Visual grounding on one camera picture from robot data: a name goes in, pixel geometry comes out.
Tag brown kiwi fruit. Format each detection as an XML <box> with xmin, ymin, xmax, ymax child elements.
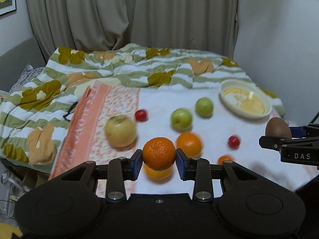
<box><xmin>265</xmin><ymin>117</ymin><xmax>292</xmax><ymax>139</ymax></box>

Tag large smooth orange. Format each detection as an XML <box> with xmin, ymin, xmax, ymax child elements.
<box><xmin>175</xmin><ymin>132</ymin><xmax>203</xmax><ymax>158</ymax></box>

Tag small textured mandarin orange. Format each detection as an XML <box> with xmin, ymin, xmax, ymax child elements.
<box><xmin>142</xmin><ymin>137</ymin><xmax>176</xmax><ymax>171</ymax></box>

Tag tiny orange kumquat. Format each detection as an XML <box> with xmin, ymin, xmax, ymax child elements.
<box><xmin>217</xmin><ymin>154</ymin><xmax>234</xmax><ymax>165</ymax></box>

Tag large yellow apple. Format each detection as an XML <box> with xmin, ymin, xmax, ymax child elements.
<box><xmin>104</xmin><ymin>115</ymin><xmax>137</xmax><ymax>148</ymax></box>

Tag green apple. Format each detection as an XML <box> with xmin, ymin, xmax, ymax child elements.
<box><xmin>195</xmin><ymin>97</ymin><xmax>214</xmax><ymax>118</ymax></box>
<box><xmin>170</xmin><ymin>108</ymin><xmax>192</xmax><ymax>132</ymax></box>

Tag red cherry tomato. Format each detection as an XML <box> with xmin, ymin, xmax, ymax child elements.
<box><xmin>228</xmin><ymin>135</ymin><xmax>241</xmax><ymax>149</ymax></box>
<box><xmin>135</xmin><ymin>109</ymin><xmax>148</xmax><ymax>122</ymax></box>

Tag yellow orange fruit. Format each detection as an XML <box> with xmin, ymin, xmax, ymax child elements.
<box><xmin>144</xmin><ymin>165</ymin><xmax>172</xmax><ymax>182</ymax></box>

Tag pink floral towel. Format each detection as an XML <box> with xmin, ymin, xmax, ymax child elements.
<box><xmin>51</xmin><ymin>82</ymin><xmax>318</xmax><ymax>190</ymax></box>

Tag cream ceramic bowl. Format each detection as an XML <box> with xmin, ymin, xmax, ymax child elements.
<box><xmin>219</xmin><ymin>79</ymin><xmax>273</xmax><ymax>120</ymax></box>

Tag black eyeglasses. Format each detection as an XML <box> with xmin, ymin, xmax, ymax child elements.
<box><xmin>63</xmin><ymin>101</ymin><xmax>78</xmax><ymax>122</ymax></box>

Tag green striped floral blanket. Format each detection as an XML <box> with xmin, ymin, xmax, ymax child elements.
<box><xmin>0</xmin><ymin>43</ymin><xmax>286</xmax><ymax>173</ymax></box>

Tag beige curtain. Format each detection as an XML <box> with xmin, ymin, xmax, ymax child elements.
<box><xmin>27</xmin><ymin>0</ymin><xmax>238</xmax><ymax>58</ymax></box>

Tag grey sofa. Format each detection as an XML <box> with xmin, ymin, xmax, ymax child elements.
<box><xmin>1</xmin><ymin>37</ymin><xmax>46</xmax><ymax>92</ymax></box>

